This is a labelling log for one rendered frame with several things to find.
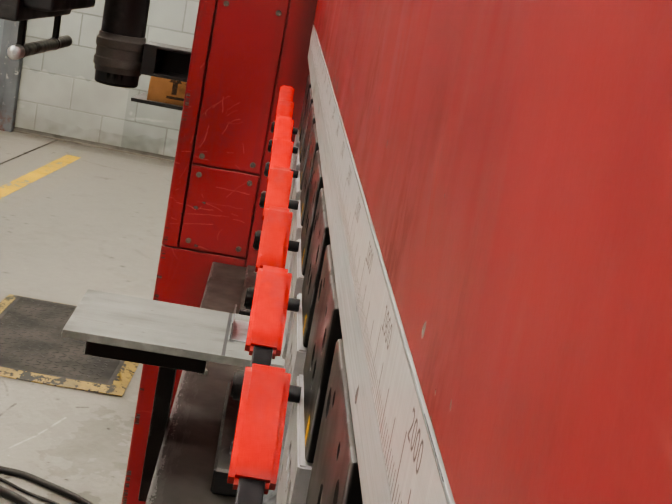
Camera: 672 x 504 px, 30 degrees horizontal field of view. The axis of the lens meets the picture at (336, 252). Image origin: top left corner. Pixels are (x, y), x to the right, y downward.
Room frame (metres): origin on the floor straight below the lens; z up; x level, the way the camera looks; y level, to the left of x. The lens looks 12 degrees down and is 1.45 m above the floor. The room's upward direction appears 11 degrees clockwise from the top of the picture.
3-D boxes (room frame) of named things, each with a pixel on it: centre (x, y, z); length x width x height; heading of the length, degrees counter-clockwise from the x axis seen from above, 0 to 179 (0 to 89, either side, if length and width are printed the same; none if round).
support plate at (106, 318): (1.45, 0.16, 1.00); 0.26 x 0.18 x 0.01; 94
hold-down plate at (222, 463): (1.42, 0.07, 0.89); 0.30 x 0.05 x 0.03; 4
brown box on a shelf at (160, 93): (3.70, 0.52, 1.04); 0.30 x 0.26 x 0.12; 178
